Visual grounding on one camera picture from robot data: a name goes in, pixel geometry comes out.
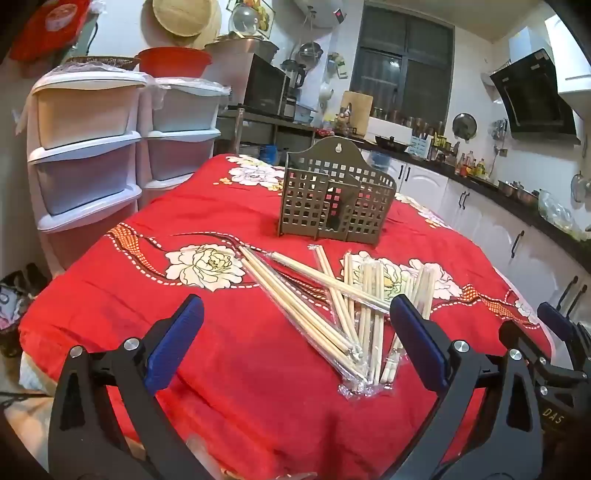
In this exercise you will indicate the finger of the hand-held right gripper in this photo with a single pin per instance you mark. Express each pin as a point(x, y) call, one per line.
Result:
point(521, 339)
point(551, 316)

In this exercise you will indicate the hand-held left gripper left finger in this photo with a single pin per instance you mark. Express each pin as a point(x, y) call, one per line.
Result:
point(173, 344)

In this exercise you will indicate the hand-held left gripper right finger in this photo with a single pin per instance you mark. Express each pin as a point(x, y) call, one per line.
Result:
point(418, 344)

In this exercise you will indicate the bunch of chopsticks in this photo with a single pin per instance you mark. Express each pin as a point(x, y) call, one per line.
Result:
point(295, 304)

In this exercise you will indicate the grey plastic utensil basket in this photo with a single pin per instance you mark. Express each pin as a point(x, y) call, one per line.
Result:
point(323, 154)

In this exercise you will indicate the red floral blanket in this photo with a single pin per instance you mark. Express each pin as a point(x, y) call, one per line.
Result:
point(231, 392)

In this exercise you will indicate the clear glass bowl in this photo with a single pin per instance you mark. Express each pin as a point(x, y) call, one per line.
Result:
point(556, 210)

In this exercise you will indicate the metal pots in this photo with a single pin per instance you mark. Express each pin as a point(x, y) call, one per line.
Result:
point(517, 191)

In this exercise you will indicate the white kitchen cabinets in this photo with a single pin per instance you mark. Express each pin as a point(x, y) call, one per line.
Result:
point(425, 184)

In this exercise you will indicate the shoes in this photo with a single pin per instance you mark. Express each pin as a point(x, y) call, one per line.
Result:
point(21, 295)

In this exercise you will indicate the row of condiment bottles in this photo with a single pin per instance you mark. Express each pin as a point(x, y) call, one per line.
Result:
point(471, 166)

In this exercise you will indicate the blue hanging bin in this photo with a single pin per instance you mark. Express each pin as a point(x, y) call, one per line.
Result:
point(382, 161)

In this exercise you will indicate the blue knife block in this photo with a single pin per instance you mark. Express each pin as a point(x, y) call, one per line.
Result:
point(422, 145)

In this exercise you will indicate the black wok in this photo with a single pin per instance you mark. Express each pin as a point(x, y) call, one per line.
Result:
point(392, 144)

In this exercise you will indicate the metal pot lid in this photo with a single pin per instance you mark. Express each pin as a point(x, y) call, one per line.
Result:
point(464, 125)

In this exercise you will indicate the blue bucket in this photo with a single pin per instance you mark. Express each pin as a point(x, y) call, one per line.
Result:
point(268, 154)

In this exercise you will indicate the black range hood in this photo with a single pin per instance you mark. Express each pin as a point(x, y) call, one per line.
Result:
point(531, 97)

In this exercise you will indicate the white plastic drawer tower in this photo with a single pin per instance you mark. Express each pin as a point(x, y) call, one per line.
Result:
point(184, 110)
point(83, 120)

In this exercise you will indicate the wooden cutting board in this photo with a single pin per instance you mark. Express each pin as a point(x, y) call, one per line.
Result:
point(356, 113)

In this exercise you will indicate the metal kitchen shelf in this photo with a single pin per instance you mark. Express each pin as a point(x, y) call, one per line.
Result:
point(272, 121)

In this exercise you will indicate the white plastic container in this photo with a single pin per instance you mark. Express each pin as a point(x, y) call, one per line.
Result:
point(304, 113)

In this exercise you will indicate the white kettle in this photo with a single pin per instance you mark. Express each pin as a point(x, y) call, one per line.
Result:
point(326, 92)

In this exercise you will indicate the microwave oven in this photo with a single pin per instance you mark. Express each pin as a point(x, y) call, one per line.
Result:
point(263, 85)

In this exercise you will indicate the dark window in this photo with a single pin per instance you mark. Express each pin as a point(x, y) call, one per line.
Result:
point(401, 69)

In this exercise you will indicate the red plastic basin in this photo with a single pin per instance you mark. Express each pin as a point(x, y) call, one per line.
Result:
point(173, 60)

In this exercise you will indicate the blender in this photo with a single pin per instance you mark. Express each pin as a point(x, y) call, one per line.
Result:
point(294, 76)

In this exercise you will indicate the metal baking pan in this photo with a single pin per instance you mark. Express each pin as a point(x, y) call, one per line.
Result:
point(249, 46)

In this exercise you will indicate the hanging metal strainer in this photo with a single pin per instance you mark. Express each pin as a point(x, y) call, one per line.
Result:
point(310, 51)

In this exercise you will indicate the round bamboo tray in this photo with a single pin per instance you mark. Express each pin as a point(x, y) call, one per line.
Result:
point(213, 27)
point(178, 16)

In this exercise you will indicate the glass pot lid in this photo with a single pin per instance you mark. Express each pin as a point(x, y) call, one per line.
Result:
point(244, 23)

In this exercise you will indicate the red plastic bag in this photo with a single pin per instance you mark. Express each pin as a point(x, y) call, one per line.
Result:
point(51, 27)

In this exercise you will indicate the food wall picture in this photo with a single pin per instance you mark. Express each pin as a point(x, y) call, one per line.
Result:
point(265, 16)

